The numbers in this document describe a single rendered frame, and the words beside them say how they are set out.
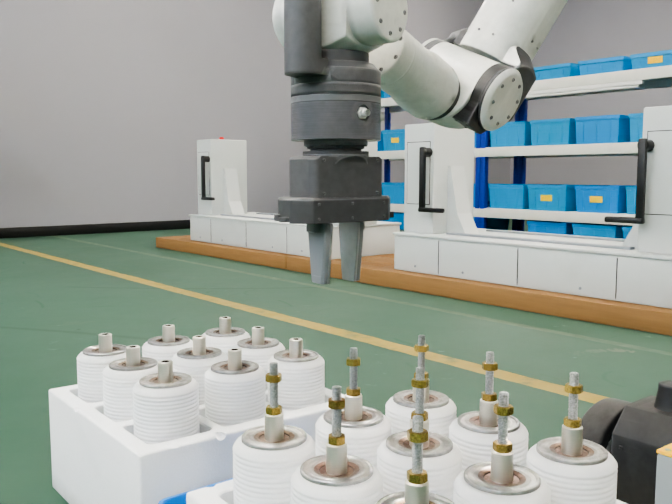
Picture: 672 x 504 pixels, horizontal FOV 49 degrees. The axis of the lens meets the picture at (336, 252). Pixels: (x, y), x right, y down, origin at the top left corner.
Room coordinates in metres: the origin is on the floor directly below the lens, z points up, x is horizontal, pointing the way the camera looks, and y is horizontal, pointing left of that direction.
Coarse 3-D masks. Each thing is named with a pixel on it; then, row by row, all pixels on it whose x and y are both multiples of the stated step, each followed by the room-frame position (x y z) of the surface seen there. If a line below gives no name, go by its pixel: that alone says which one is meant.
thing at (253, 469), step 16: (240, 448) 0.80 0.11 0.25; (304, 448) 0.80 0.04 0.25; (240, 464) 0.79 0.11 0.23; (256, 464) 0.78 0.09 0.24; (272, 464) 0.77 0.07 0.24; (288, 464) 0.78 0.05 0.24; (240, 480) 0.79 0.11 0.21; (256, 480) 0.78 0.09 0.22; (272, 480) 0.77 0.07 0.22; (288, 480) 0.78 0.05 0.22; (240, 496) 0.79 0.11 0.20; (256, 496) 0.78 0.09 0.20; (272, 496) 0.77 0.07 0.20; (288, 496) 0.78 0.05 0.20
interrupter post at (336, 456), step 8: (328, 448) 0.72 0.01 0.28; (336, 448) 0.72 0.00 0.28; (344, 448) 0.72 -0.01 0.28; (328, 456) 0.72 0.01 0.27; (336, 456) 0.72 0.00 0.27; (344, 456) 0.72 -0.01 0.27; (328, 464) 0.72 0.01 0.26; (336, 464) 0.72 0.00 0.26; (344, 464) 0.72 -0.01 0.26; (328, 472) 0.72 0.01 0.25; (336, 472) 0.72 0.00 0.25; (344, 472) 0.72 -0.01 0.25
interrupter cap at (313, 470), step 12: (324, 456) 0.76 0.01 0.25; (348, 456) 0.76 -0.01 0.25; (300, 468) 0.72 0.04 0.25; (312, 468) 0.73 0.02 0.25; (324, 468) 0.73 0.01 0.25; (348, 468) 0.73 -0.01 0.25; (360, 468) 0.73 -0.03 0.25; (372, 468) 0.72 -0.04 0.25; (312, 480) 0.70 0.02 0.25; (324, 480) 0.69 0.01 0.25; (336, 480) 0.70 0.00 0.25; (348, 480) 0.69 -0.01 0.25; (360, 480) 0.70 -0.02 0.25
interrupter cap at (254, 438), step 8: (248, 432) 0.83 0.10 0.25; (256, 432) 0.83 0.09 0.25; (264, 432) 0.84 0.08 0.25; (288, 432) 0.83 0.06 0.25; (296, 432) 0.83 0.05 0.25; (304, 432) 0.83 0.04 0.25; (248, 440) 0.81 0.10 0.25; (256, 440) 0.81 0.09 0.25; (264, 440) 0.81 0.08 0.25; (288, 440) 0.81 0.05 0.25; (296, 440) 0.81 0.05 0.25; (304, 440) 0.81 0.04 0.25; (256, 448) 0.79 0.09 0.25; (264, 448) 0.78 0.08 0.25; (272, 448) 0.78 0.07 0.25; (280, 448) 0.78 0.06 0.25; (288, 448) 0.79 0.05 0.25
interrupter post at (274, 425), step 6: (264, 414) 0.82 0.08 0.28; (282, 414) 0.82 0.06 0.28; (270, 420) 0.81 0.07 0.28; (276, 420) 0.81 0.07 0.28; (282, 420) 0.82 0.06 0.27; (270, 426) 0.81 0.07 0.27; (276, 426) 0.81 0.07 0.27; (282, 426) 0.82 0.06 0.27; (270, 432) 0.81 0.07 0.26; (276, 432) 0.81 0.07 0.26; (282, 432) 0.82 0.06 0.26; (270, 438) 0.81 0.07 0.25; (276, 438) 0.81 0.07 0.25; (282, 438) 0.82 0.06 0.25
